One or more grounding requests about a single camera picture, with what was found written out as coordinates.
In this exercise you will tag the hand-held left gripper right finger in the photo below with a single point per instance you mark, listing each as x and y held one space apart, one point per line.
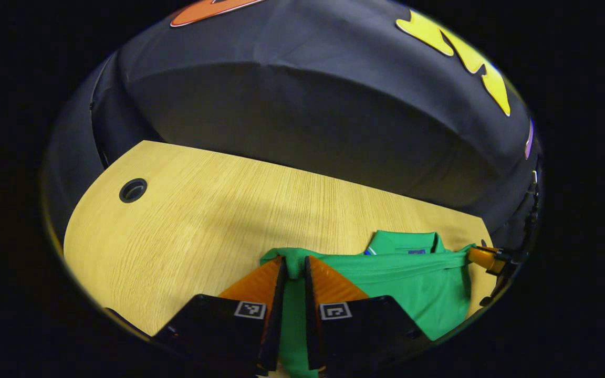
309 304

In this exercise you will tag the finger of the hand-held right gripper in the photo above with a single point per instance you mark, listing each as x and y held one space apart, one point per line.
483 258

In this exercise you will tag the green T-shirt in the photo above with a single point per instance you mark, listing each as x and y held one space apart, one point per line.
413 283

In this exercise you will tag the black backdrop cloth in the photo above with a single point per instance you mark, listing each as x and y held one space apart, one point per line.
308 105

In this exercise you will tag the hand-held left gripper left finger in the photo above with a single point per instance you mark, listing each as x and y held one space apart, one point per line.
280 294

